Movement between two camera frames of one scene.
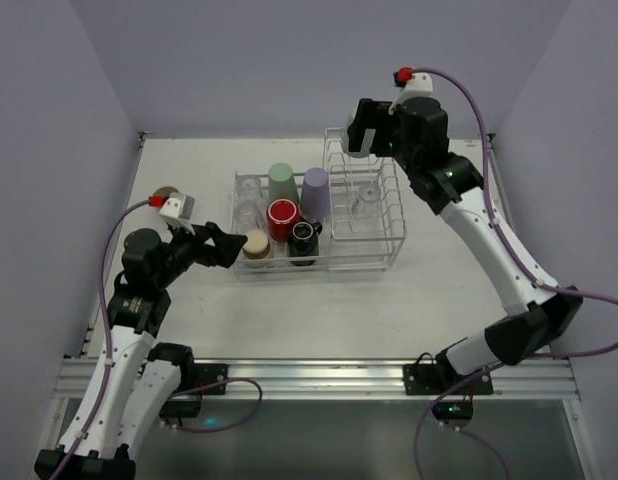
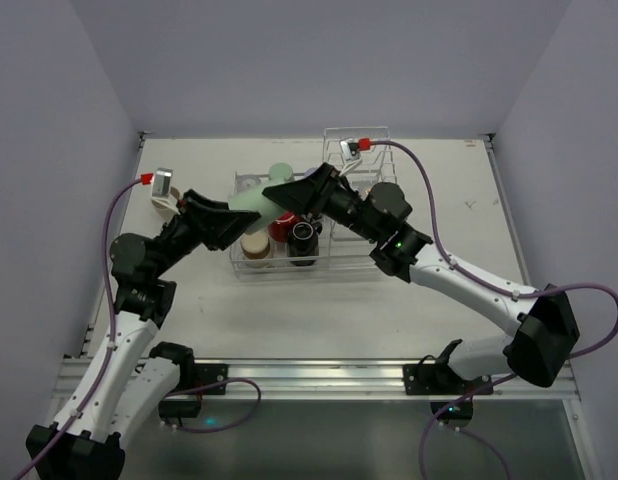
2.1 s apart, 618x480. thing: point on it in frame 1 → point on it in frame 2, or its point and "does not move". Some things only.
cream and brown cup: [257, 245] does not move
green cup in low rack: [282, 183] does not move
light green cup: [368, 137] → [255, 200]
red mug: [281, 213] does not move
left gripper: [206, 242] → [193, 215]
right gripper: [377, 126] → [328, 185]
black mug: [302, 241] does not move
